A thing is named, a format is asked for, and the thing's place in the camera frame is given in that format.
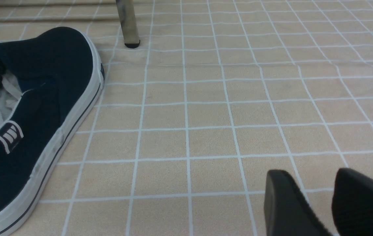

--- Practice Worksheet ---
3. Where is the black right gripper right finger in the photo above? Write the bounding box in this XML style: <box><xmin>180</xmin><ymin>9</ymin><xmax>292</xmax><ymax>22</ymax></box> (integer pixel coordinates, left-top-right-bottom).
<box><xmin>332</xmin><ymin>168</ymin><xmax>373</xmax><ymax>236</ymax></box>

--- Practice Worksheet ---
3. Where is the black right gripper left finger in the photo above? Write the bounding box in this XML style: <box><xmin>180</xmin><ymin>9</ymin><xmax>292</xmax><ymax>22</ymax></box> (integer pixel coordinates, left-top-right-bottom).
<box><xmin>264</xmin><ymin>170</ymin><xmax>332</xmax><ymax>236</ymax></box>

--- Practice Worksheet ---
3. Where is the navy slip-on shoe, right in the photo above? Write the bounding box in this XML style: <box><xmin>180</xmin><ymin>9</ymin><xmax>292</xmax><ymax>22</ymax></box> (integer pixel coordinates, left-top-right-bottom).
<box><xmin>0</xmin><ymin>27</ymin><xmax>105</xmax><ymax>236</ymax></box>

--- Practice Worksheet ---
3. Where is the metal shoe rack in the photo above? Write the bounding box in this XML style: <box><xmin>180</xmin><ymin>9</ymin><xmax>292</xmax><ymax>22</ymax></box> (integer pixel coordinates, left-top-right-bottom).
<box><xmin>116</xmin><ymin>0</ymin><xmax>141</xmax><ymax>49</ymax></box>

